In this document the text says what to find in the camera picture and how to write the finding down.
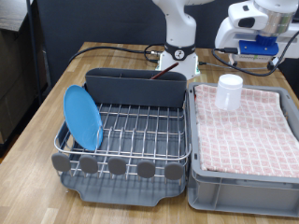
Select grey plastic drain tray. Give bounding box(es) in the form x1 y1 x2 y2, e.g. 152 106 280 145
55 83 190 207

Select brown cardboard boxes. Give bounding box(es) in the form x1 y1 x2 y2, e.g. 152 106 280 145
0 0 49 147

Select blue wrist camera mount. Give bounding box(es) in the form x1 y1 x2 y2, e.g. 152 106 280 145
237 34 280 57

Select brown wooden spoon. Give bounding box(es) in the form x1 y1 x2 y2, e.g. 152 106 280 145
149 62 180 80

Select dark grey utensil holder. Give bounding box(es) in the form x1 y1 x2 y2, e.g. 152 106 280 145
84 67 188 109

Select thick black table cable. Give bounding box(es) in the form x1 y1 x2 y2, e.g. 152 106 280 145
68 43 166 65

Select steel wire dish rack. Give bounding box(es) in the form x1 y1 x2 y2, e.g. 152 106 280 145
50 82 192 182

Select blue plastic plate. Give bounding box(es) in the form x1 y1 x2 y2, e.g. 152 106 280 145
63 84 104 152

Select translucent white plastic cup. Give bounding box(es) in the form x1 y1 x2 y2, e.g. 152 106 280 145
214 73 244 112

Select thin grey table cable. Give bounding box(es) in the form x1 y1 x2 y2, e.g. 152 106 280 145
198 61 272 71

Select grey plastic crate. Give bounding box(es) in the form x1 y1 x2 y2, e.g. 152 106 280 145
186 81 299 218

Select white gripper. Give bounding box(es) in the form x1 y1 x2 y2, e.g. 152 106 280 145
214 0 299 71

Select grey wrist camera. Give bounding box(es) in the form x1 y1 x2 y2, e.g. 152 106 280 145
232 53 278 63

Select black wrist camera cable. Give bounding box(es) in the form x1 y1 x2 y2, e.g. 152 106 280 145
211 30 299 77

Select black metal post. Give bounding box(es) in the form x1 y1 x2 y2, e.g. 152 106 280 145
25 0 43 105

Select pink checkered dish cloth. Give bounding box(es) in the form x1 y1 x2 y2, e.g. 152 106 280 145
193 83 299 179

